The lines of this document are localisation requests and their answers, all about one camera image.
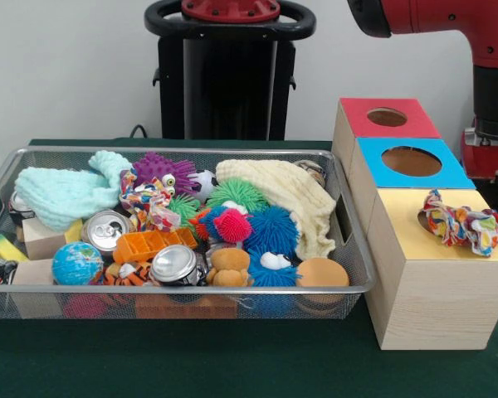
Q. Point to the cream cloth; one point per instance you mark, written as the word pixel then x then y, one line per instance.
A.
pixel 290 190

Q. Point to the silver drink can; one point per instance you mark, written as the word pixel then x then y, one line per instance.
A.
pixel 103 232
pixel 174 265

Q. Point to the pink spiky ball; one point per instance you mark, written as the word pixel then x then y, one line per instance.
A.
pixel 232 224

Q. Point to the silver mesh bin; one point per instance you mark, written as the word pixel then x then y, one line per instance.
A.
pixel 274 309

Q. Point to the wooden box with three holes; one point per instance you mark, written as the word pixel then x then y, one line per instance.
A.
pixel 440 298

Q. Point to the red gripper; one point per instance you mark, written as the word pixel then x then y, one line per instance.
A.
pixel 487 159

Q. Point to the orange plush toy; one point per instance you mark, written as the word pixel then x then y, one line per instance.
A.
pixel 230 265

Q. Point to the purple spiky ball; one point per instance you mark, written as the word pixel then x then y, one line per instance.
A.
pixel 166 168

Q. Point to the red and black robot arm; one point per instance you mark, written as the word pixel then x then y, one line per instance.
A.
pixel 494 91

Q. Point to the blue spiky ball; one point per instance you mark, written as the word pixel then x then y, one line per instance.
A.
pixel 274 226

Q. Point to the orange plastic crate toy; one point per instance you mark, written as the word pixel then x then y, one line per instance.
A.
pixel 149 244

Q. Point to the small soccer ball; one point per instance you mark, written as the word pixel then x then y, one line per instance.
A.
pixel 205 182

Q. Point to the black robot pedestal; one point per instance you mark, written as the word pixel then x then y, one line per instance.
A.
pixel 232 83

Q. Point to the blue globe ball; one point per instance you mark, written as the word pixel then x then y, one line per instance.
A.
pixel 76 263

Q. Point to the mint green cloth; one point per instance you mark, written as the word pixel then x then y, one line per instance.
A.
pixel 62 195

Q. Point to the dark green cloth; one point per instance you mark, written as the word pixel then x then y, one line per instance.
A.
pixel 191 360

